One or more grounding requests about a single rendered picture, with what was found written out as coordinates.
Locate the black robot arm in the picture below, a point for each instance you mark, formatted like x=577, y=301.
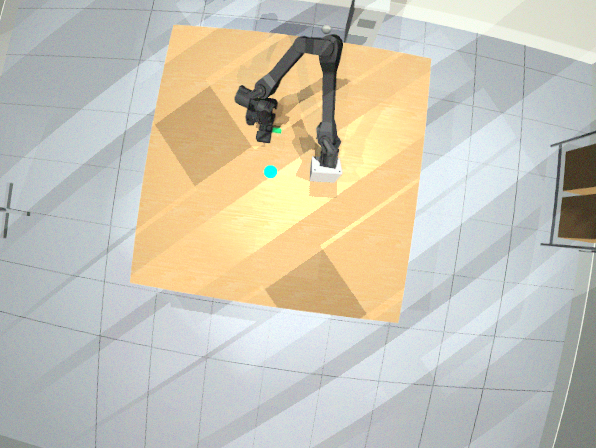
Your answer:
x=329, y=49

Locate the cyan circle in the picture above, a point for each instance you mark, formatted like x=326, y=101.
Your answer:
x=270, y=171

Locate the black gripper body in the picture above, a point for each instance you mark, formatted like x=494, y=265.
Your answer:
x=264, y=135

